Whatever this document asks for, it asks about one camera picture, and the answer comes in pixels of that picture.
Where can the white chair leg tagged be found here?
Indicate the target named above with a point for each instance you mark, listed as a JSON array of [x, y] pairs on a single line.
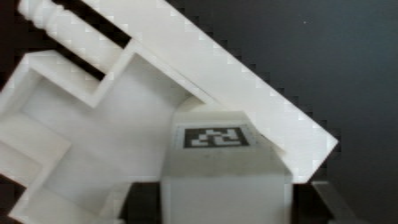
[[225, 181]]

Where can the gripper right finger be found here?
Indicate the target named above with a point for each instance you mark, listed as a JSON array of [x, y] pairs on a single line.
[[320, 207]]

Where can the white chair seat part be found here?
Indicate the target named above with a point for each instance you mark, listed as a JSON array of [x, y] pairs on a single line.
[[90, 99]]

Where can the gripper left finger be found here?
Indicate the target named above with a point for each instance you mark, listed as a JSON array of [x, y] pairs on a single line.
[[131, 204]]

